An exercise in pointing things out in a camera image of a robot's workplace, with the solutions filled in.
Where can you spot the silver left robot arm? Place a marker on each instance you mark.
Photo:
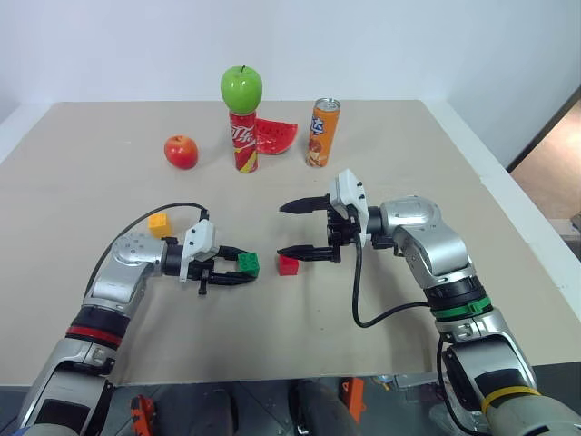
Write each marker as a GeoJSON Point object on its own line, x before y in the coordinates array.
{"type": "Point", "coordinates": [113, 281]}

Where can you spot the orange plastic part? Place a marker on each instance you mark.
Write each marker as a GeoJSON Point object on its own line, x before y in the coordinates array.
{"type": "Point", "coordinates": [354, 397]}
{"type": "Point", "coordinates": [141, 413]}

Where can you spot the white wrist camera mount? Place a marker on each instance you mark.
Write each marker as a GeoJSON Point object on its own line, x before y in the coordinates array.
{"type": "Point", "coordinates": [202, 240]}
{"type": "Point", "coordinates": [350, 193]}

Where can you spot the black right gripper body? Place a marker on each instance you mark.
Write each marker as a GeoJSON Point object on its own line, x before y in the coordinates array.
{"type": "Point", "coordinates": [340, 231]}

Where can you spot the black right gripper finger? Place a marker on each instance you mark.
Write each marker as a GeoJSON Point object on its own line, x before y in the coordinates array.
{"type": "Point", "coordinates": [304, 205]}
{"type": "Point", "coordinates": [308, 252]}

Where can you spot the red apple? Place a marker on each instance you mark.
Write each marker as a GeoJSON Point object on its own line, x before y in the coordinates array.
{"type": "Point", "coordinates": [181, 152]}

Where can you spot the orange soda can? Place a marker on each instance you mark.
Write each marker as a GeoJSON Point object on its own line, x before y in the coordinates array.
{"type": "Point", "coordinates": [321, 134]}

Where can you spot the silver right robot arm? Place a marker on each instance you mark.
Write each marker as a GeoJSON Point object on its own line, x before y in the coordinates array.
{"type": "Point", "coordinates": [436, 245]}

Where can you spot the red building-block cube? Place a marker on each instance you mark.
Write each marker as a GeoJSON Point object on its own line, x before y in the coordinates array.
{"type": "Point", "coordinates": [288, 265]}

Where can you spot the dark rounded shape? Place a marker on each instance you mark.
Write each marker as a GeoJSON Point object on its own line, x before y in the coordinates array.
{"type": "Point", "coordinates": [320, 411]}

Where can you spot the yellow building-block cube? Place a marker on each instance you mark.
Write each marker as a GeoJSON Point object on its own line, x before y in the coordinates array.
{"type": "Point", "coordinates": [159, 224]}

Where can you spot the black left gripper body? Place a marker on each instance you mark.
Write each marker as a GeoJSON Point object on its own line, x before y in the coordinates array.
{"type": "Point", "coordinates": [219, 256]}

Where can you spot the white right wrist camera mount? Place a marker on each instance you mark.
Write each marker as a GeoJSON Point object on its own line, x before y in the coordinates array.
{"type": "Point", "coordinates": [350, 193]}

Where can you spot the green building-block cube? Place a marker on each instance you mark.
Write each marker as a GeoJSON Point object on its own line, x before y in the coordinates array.
{"type": "Point", "coordinates": [249, 264]}

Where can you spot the watermelon slice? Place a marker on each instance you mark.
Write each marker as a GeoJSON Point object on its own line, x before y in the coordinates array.
{"type": "Point", "coordinates": [274, 138]}

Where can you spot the green apple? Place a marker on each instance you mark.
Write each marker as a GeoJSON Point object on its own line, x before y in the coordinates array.
{"type": "Point", "coordinates": [241, 88]}

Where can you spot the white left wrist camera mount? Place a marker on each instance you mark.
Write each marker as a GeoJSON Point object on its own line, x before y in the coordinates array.
{"type": "Point", "coordinates": [202, 240]}

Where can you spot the red cola can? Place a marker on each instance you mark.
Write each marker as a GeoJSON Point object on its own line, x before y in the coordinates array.
{"type": "Point", "coordinates": [243, 141]}

